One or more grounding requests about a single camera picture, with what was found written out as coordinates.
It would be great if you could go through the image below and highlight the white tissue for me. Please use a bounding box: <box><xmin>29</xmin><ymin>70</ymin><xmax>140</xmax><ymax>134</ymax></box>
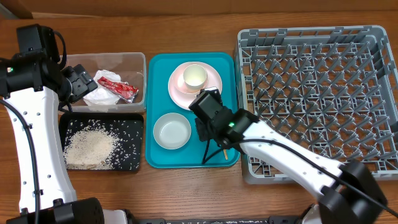
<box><xmin>83</xmin><ymin>70</ymin><xmax>121</xmax><ymax>106</ymax></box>

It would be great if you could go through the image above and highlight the wooden chopstick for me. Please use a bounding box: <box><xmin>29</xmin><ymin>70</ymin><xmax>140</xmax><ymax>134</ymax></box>
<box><xmin>223</xmin><ymin>149</ymin><xmax>228</xmax><ymax>161</ymax></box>

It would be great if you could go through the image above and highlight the red snack wrapper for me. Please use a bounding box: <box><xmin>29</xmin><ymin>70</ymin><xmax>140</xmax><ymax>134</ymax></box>
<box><xmin>98</xmin><ymin>77</ymin><xmax>139</xmax><ymax>103</ymax></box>

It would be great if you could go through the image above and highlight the grey bowl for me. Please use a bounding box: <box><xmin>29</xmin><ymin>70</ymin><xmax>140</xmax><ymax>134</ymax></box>
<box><xmin>153</xmin><ymin>113</ymin><xmax>192</xmax><ymax>150</ymax></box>

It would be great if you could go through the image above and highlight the white rice pile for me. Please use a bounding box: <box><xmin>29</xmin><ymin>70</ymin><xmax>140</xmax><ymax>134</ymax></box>
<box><xmin>63</xmin><ymin>119</ymin><xmax>142</xmax><ymax>171</ymax></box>

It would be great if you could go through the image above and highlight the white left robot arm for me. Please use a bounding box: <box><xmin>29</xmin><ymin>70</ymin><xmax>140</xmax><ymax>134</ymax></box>
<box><xmin>1</xmin><ymin>52</ymin><xmax>135</xmax><ymax>223</ymax></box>

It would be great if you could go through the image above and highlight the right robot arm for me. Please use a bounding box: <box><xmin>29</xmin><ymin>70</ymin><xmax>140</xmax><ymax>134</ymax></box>
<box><xmin>189</xmin><ymin>87</ymin><xmax>397</xmax><ymax>223</ymax></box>

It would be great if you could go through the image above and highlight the clear plastic waste bin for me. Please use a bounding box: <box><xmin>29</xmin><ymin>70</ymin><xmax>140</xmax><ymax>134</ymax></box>
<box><xmin>67</xmin><ymin>52</ymin><xmax>147</xmax><ymax>113</ymax></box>

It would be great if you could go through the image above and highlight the grey dishwasher rack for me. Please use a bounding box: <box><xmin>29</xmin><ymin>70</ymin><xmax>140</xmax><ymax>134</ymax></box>
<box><xmin>234</xmin><ymin>26</ymin><xmax>397</xmax><ymax>180</ymax></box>

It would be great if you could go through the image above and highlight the white cup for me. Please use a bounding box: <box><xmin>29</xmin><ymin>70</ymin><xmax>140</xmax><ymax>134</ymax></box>
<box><xmin>183</xmin><ymin>63</ymin><xmax>208</xmax><ymax>91</ymax></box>

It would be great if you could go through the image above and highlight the black plastic tray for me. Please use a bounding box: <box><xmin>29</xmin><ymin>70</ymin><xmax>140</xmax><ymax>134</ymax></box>
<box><xmin>58</xmin><ymin>111</ymin><xmax>145</xmax><ymax>172</ymax></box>

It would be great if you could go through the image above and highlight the teal serving tray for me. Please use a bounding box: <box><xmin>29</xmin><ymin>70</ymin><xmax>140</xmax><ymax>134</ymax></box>
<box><xmin>145</xmin><ymin>52</ymin><xmax>240</xmax><ymax>169</ymax></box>

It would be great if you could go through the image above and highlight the black mounting rail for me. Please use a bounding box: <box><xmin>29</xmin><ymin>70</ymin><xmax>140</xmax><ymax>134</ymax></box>
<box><xmin>137</xmin><ymin>215</ymin><xmax>302</xmax><ymax>224</ymax></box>

